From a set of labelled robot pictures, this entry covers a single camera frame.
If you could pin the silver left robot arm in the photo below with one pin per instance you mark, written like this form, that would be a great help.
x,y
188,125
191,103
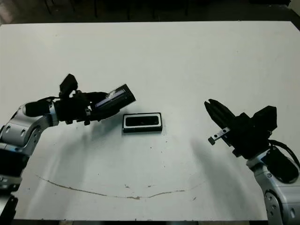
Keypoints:
x,y
21,131

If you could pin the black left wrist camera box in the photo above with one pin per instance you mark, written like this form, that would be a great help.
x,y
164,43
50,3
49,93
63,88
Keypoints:
x,y
69,84

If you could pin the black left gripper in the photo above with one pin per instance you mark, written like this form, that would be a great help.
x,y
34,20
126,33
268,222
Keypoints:
x,y
72,110

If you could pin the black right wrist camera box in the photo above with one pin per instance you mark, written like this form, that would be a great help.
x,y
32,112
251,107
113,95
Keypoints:
x,y
266,119

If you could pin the black box with white insert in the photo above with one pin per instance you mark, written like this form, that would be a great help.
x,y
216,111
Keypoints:
x,y
141,130

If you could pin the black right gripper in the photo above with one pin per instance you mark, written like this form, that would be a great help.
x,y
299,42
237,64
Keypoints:
x,y
248,143

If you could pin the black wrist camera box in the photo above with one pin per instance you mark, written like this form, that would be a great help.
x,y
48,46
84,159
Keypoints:
x,y
266,119
69,84

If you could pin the black printed box lid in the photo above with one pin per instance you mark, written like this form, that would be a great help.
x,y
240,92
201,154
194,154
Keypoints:
x,y
122,98

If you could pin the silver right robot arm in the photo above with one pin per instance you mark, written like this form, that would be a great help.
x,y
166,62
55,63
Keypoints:
x,y
281,199

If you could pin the slim black camera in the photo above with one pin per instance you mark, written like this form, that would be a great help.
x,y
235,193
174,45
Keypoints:
x,y
140,121

